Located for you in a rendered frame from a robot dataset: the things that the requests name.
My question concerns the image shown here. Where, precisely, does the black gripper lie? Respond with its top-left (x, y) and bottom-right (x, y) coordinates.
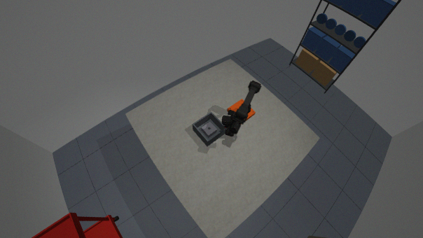
top-left (224, 110), bottom-right (236, 137)

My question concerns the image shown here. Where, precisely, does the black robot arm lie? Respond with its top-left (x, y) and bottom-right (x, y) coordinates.
top-left (222, 80), bottom-right (261, 134)

